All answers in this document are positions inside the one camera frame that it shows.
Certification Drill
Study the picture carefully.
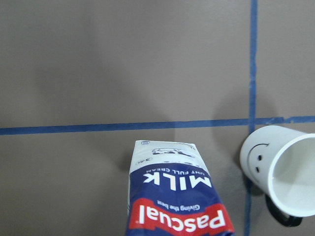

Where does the white smiley face mug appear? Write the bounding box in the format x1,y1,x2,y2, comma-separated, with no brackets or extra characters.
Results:
240,125,315,227

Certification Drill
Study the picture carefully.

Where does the blue white milk carton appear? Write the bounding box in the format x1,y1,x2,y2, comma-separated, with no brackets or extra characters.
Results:
126,140,235,236

